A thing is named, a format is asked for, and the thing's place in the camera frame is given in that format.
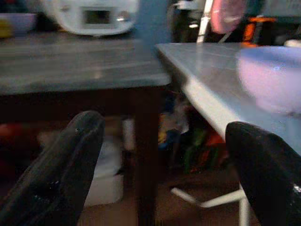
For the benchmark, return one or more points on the white folding table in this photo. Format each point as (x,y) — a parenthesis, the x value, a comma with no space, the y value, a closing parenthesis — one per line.
(218,77)

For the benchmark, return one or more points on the orange black appliance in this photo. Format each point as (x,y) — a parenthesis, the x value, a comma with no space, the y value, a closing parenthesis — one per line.
(255,29)

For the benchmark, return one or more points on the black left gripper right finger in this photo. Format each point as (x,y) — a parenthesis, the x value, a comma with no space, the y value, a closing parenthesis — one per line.
(265,171)

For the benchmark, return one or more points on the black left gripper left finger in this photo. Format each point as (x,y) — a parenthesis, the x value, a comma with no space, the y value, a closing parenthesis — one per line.
(58,169)

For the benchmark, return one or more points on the white bowl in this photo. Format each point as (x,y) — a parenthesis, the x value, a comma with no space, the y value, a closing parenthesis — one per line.
(270,77)

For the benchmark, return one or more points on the colourful bags pile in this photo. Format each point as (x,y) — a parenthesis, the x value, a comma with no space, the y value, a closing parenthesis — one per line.
(188,143)

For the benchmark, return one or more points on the white rice cooker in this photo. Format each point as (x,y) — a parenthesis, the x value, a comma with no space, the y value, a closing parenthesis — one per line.
(92,16)

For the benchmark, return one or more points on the pale shallow bowl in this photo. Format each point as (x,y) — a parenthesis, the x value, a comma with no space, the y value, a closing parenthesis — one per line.
(17,22)

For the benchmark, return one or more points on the dark wooden table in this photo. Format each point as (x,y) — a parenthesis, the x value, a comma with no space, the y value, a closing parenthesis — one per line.
(80,68)

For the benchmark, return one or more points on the pink round object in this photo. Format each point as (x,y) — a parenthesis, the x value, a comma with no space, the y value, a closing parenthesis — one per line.
(227,15)

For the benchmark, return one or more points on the white plastic bin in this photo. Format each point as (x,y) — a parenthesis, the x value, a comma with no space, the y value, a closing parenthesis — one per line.
(105,174)

